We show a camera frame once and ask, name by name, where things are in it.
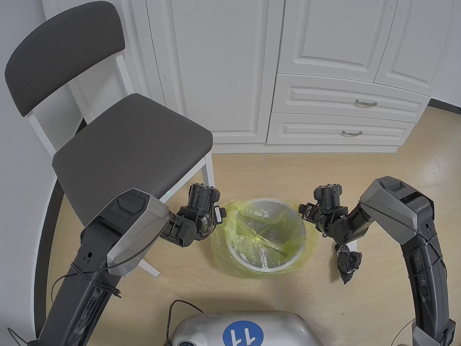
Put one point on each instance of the yellow plastic bag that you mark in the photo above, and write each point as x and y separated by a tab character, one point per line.
219	251

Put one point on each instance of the white paper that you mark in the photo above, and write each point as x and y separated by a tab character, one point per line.
354	244

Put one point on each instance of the black plastic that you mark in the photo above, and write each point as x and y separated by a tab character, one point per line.
347	265

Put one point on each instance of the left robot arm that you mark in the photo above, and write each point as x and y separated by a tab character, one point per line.
126	225

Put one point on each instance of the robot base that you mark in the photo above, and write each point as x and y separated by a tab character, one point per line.
245	326

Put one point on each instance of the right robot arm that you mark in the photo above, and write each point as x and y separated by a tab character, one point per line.
396	207

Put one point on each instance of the white trash bin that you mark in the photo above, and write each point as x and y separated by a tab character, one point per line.
268	204

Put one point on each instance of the grey and white chair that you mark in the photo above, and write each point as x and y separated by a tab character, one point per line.
133	139

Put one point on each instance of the white wardrobe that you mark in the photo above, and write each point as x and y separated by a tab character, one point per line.
223	49

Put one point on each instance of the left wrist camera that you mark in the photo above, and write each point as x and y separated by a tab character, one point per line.
220	214

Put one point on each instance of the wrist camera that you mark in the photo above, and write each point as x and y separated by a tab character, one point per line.
306	212
220	214

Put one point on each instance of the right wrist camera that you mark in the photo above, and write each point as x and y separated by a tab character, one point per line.
306	212

